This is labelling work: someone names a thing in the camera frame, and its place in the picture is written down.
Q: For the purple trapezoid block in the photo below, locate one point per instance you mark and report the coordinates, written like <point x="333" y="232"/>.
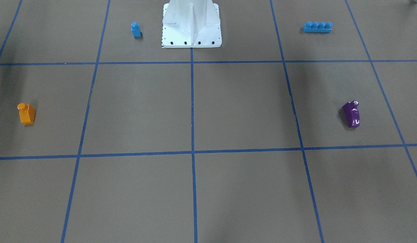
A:
<point x="351" y="113"/>

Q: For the orange trapezoid block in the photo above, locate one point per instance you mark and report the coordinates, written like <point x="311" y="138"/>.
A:
<point x="26" y="113"/>

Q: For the small blue block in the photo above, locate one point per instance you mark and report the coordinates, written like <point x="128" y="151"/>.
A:
<point x="135" y="29"/>

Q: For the long blue studded brick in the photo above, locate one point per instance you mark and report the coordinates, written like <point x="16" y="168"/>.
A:
<point x="316" y="27"/>

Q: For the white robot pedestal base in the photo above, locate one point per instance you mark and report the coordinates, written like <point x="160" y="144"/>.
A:
<point x="191" y="24"/>

